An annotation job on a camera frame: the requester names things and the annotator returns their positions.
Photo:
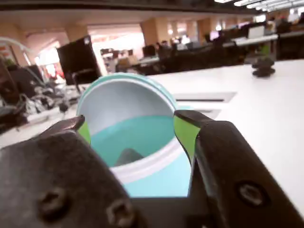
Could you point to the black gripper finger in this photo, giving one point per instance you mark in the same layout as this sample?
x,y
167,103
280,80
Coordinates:
x,y
52,180
232,166

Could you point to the teal whale-shaped bin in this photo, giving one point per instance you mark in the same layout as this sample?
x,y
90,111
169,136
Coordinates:
x,y
133,137

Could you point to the black round desk object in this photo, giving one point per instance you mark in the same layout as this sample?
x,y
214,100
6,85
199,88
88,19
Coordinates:
x,y
263,66

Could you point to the black computer monitor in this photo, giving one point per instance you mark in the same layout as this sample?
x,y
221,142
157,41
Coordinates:
x,y
76,59

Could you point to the white office desk row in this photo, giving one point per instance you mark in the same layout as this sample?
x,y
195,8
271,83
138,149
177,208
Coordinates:
x,y
256,40

